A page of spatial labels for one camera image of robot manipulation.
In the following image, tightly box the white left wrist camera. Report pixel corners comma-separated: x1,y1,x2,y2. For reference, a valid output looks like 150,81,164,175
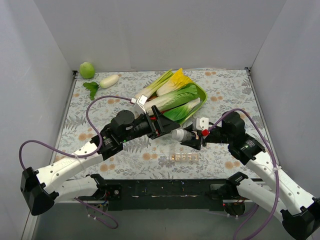
130,94,148,115

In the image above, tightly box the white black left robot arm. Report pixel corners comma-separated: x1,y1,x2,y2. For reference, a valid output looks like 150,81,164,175
20,106,180,216

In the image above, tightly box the white radish with leaves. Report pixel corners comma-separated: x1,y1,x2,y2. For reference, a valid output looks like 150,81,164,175
83,74,120,101

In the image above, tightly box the green leek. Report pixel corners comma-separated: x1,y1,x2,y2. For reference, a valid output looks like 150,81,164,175
135,69,173,99

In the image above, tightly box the green napa cabbage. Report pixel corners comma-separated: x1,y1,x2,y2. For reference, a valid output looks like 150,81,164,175
144,83,199,115

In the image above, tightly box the green round cabbage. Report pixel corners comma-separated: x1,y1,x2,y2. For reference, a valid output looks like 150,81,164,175
79,62,96,79

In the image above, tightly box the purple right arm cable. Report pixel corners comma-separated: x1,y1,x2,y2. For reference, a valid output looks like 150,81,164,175
206,108,280,240

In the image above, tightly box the floral patterned table mat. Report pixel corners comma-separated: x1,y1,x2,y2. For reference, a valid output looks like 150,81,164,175
53,69,268,180

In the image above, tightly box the white pill bottle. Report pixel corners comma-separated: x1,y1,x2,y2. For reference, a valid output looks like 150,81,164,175
171,129,196,143

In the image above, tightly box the clear weekly pill organizer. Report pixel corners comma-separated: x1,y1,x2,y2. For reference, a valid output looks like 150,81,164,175
168,150,200,163

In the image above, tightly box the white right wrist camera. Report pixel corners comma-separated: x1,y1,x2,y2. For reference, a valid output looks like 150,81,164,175
192,117,209,136

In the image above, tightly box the green bok choy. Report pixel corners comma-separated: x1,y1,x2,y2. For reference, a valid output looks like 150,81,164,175
163,97,201,122

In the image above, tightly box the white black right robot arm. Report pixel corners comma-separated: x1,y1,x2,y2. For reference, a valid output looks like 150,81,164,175
172,108,320,240

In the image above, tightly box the yellow napa cabbage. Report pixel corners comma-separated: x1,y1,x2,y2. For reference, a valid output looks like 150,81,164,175
156,68,193,97

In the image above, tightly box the lime green vegetable tray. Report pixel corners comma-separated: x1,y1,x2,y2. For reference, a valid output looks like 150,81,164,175
149,81,208,126

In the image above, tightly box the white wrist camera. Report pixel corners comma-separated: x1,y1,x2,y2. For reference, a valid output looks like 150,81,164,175
130,94,148,115
192,117,209,136

